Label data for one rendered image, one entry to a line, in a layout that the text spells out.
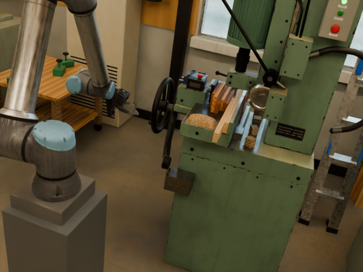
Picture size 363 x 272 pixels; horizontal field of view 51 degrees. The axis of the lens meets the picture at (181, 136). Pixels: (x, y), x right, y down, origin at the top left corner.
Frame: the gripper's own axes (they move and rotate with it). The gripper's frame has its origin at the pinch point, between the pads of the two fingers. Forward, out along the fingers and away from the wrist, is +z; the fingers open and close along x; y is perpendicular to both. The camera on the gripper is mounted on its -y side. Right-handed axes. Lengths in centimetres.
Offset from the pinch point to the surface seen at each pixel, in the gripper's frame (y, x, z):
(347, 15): 96, -22, 55
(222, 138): 34, -35, 42
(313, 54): 78, -21, 53
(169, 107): 17.7, -6.3, 14.3
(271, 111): 51, -25, 53
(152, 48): -16, 128, -36
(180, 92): 30.8, -11.8, 15.6
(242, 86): 48, -8, 38
